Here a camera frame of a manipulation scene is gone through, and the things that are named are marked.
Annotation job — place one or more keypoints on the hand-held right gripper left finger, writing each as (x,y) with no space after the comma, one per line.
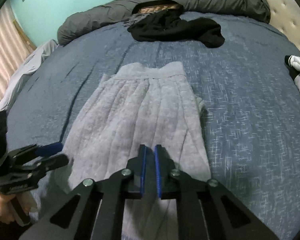
(143,175)

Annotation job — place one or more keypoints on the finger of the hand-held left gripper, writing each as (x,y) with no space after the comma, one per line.
(55,162)
(51,148)

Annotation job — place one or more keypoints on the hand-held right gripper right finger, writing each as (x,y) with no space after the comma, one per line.
(158,175)

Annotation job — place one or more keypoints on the grey fleece pants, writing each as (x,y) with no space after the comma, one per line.
(135,110)

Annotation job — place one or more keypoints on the person's left hand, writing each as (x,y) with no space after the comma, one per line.
(1,207)

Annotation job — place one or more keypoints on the light blue sheet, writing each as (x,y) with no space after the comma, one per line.
(27,65)

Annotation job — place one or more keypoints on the blue bed blanket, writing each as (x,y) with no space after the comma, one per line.
(252,135)

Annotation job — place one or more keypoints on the pink striped curtain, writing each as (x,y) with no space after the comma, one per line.
(2,55)

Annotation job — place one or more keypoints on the black garment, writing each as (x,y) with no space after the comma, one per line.
(170,28)

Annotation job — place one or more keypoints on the leopard print cloth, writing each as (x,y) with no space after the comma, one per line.
(157,8)

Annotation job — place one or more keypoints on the dark grey duvet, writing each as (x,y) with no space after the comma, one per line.
(215,0)

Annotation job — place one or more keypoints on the beige tufted headboard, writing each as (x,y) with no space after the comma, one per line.
(285,15)

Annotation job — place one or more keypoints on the wooden window frame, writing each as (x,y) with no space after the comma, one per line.
(25,35)

